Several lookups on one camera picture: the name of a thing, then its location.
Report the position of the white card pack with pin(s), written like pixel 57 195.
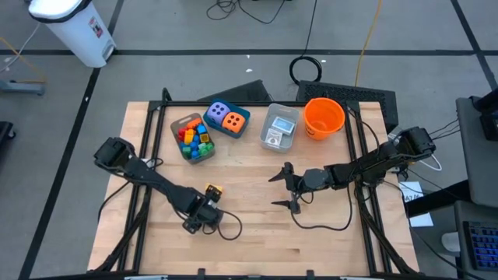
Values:
pixel 273 138

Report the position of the orange pumpkin bucket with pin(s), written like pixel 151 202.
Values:
pixel 323 116

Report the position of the teal plastic bin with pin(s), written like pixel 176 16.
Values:
pixel 241 116

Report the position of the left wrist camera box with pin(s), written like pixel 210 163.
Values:
pixel 214 218

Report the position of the blue large toy block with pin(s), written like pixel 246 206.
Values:
pixel 201 129

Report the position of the black equipment box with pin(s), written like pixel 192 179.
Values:
pixel 488 116

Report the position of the smoky transparent plastic bin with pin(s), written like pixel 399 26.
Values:
pixel 175 124

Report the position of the purple foam die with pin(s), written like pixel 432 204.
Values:
pixel 217 113

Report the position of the dark desk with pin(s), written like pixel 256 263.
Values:
pixel 463 218

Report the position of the black keyboard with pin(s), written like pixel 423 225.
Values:
pixel 482 245

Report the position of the white computer mouse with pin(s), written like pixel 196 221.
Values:
pixel 451 242

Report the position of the silver aluminium extrusion bar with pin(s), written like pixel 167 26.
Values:
pixel 356 278
pixel 146 277

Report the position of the grey desk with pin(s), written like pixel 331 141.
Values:
pixel 478 171

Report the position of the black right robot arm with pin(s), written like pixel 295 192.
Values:
pixel 369 165

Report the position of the light grey plastic bin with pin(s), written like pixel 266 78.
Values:
pixel 290 142

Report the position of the dark flat panel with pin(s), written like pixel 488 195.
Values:
pixel 249 91

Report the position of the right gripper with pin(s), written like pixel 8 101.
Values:
pixel 292 186

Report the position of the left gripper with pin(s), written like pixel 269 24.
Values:
pixel 212 196

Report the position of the orange large toy block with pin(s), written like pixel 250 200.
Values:
pixel 194 123

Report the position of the light blue large block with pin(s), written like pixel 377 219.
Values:
pixel 196 142

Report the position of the orange foam die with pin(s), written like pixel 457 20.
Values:
pixel 233 122

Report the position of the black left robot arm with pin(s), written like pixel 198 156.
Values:
pixel 148 175

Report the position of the green large toy block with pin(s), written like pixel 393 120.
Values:
pixel 186 150
pixel 206 148

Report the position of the grey floor stand base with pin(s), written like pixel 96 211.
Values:
pixel 23 88

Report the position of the black table edge clip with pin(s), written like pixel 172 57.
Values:
pixel 201 273
pixel 310 274

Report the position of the yellow cube block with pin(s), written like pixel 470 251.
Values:
pixel 204 138

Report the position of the black perforated panel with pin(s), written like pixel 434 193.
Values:
pixel 373 97

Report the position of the white paper sheet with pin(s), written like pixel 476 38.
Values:
pixel 421 219
pixel 410 190

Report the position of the white trash can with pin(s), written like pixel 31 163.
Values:
pixel 74 35

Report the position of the yellow stud brick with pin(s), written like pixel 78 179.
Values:
pixel 215 187

